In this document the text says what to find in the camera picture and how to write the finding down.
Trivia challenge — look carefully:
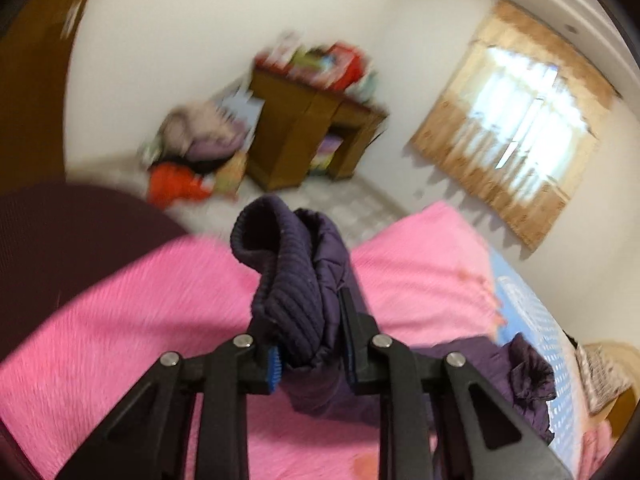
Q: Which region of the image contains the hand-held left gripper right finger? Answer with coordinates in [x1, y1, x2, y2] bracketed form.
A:
[339, 287, 575, 480]

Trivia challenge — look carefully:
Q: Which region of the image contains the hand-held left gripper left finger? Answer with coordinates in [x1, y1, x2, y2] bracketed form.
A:
[56, 317, 281, 480]

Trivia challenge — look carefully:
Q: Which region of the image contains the purple padded jacket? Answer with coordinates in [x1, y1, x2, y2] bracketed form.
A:
[230, 196, 557, 480]

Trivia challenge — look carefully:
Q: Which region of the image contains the pile of pale clothes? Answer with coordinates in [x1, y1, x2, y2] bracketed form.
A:
[140, 99, 257, 162]

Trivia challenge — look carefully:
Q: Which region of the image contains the pink textured blanket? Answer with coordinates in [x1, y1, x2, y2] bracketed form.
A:
[0, 200, 506, 480]

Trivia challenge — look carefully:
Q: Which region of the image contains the blue printed bed sheet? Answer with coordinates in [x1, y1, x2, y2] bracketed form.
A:
[487, 250, 592, 480]

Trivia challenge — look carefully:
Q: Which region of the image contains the yellowish bag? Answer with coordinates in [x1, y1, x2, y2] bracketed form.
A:
[214, 151, 249, 197]

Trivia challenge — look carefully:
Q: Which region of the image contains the stack of folded cloths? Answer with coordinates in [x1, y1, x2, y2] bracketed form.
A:
[309, 134, 345, 177]

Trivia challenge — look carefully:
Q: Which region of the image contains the orange cloth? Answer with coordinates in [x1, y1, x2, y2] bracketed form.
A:
[146, 161, 215, 209]

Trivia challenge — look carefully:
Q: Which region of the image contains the wooden desk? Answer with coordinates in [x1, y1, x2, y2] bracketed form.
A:
[246, 67, 391, 192]

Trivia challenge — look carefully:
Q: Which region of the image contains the patterned grey pillow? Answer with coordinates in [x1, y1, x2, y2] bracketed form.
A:
[571, 344, 634, 415]

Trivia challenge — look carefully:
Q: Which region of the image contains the round wooden headboard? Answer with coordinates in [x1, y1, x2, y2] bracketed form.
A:
[575, 340, 640, 442]

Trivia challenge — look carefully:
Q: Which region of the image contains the colourful clutter on desk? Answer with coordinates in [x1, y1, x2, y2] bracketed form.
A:
[254, 31, 379, 99]

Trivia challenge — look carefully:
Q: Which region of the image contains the wide tan window curtain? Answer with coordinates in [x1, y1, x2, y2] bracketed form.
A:
[409, 0, 622, 252]

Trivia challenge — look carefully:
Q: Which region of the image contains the brown wooden door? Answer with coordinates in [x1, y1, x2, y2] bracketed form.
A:
[0, 0, 110, 197]

